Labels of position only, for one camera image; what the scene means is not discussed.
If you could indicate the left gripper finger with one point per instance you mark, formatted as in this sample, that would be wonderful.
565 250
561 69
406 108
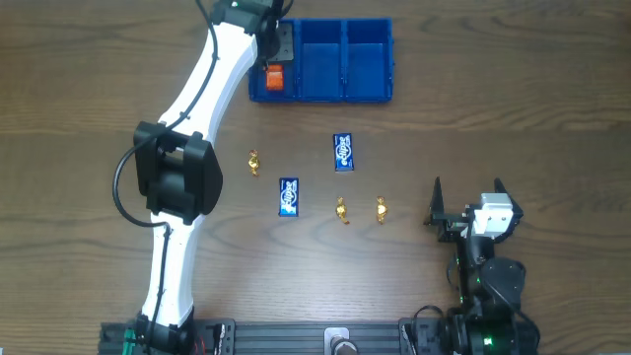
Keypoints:
286 43

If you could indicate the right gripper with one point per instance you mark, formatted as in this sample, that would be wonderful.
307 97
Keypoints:
451 227

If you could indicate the orange candy box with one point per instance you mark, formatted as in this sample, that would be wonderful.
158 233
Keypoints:
275 80

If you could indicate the gold candy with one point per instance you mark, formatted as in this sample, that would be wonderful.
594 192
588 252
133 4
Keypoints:
341 210
254 163
381 210

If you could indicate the blue candy pack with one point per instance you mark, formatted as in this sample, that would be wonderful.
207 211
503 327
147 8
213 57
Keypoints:
343 153
288 197

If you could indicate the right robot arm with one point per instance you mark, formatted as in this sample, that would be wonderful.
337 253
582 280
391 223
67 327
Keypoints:
498 281

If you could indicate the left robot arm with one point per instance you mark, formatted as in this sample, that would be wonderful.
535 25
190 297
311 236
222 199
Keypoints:
172 271

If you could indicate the blue tray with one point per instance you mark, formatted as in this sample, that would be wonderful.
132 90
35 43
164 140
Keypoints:
320 69

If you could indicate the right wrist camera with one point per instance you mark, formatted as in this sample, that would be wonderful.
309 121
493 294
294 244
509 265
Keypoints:
493 214

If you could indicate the mounting rail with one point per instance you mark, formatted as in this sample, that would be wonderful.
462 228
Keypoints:
286 337

